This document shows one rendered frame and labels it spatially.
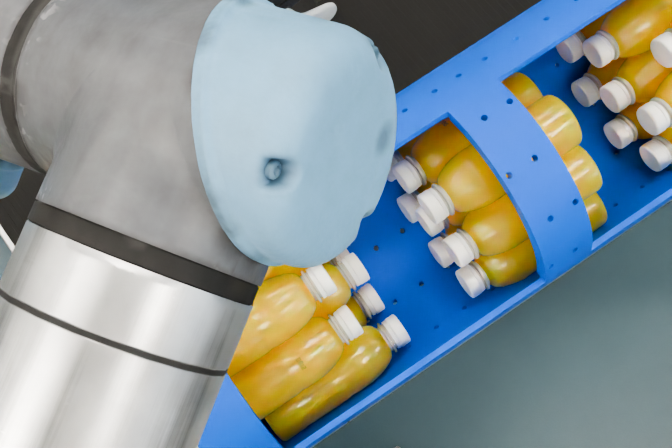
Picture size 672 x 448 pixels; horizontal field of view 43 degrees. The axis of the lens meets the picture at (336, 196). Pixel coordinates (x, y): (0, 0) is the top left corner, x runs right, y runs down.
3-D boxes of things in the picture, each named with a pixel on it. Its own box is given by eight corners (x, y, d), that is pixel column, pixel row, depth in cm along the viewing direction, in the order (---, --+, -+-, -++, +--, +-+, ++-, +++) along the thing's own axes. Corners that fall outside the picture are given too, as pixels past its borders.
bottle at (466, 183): (539, 100, 101) (417, 181, 100) (556, 85, 95) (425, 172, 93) (573, 148, 101) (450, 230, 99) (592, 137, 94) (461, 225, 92)
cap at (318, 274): (328, 304, 94) (341, 295, 94) (317, 288, 91) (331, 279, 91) (312, 280, 97) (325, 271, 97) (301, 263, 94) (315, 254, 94)
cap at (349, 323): (330, 310, 99) (343, 301, 99) (348, 337, 99) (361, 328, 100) (334, 315, 95) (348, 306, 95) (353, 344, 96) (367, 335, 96)
